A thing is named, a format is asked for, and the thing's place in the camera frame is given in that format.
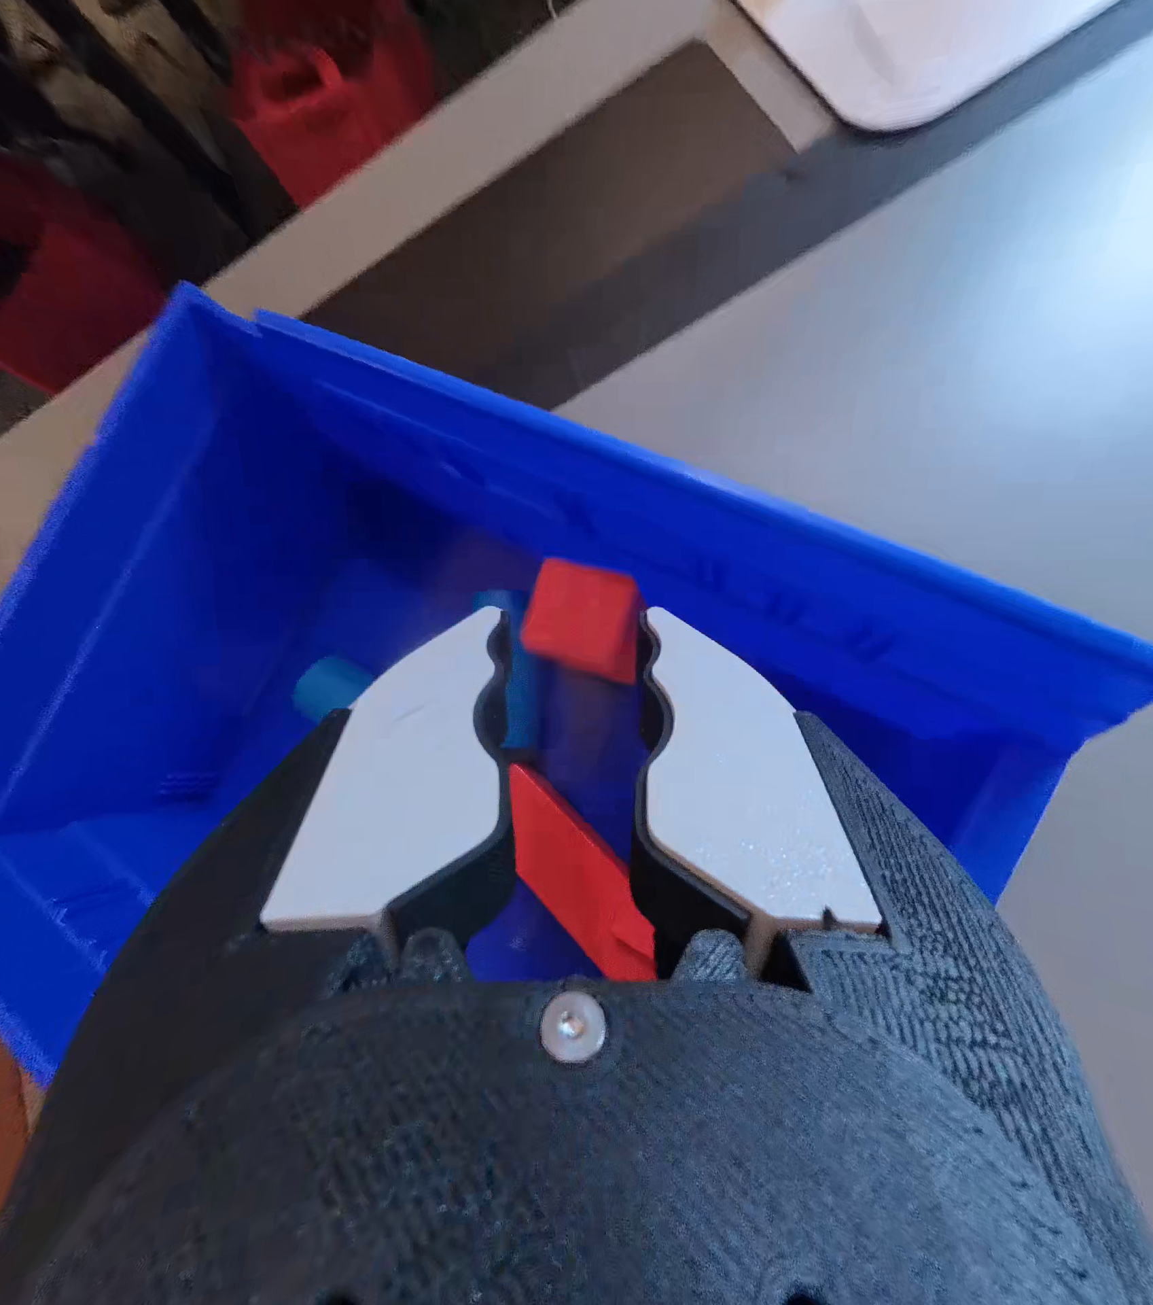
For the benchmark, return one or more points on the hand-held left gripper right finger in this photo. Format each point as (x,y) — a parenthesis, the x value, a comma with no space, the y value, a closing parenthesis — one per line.
(761,815)

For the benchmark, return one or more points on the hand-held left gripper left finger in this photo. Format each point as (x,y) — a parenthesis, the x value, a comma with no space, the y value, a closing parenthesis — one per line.
(393,815)

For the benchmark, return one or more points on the blue plastic bin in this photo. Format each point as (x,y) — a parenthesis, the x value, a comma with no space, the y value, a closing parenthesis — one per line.
(228,612)

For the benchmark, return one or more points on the red wooden pillar block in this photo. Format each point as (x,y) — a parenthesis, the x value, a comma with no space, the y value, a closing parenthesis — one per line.
(578,612)

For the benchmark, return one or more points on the blue wooden cylinder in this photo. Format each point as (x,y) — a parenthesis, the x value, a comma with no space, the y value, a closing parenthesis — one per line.
(335,691)
(521,693)

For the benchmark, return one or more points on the red bag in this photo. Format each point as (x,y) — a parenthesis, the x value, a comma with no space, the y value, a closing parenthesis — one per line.
(59,279)
(335,99)

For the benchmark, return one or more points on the white document stand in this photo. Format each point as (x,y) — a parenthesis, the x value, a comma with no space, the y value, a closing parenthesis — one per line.
(891,49)

